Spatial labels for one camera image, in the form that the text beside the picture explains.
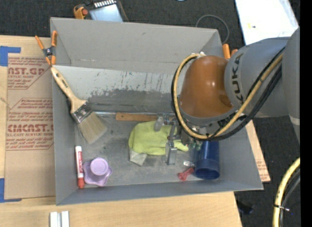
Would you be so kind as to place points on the small clear plastic piece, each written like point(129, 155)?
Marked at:
point(188, 164)

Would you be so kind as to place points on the red and white marker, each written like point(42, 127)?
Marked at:
point(79, 167)

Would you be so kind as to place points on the pale grey cloth scrap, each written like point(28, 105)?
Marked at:
point(137, 157)

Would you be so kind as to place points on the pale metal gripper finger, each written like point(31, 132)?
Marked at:
point(171, 156)
point(158, 124)

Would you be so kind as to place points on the purple flower-shaped cup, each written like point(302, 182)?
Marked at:
point(98, 170)

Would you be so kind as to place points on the small red plastic clip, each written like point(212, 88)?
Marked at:
point(184, 174)

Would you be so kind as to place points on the red-brown flat block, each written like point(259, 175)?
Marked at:
point(134, 117)

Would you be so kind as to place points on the brown cardboard board, red print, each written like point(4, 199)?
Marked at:
point(29, 172)

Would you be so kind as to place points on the yellow-green cloth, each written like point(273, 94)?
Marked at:
point(146, 139)

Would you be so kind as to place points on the blue plastic cup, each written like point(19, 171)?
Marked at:
point(207, 165)

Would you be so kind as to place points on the grey metal bin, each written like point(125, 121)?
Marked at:
point(146, 45)

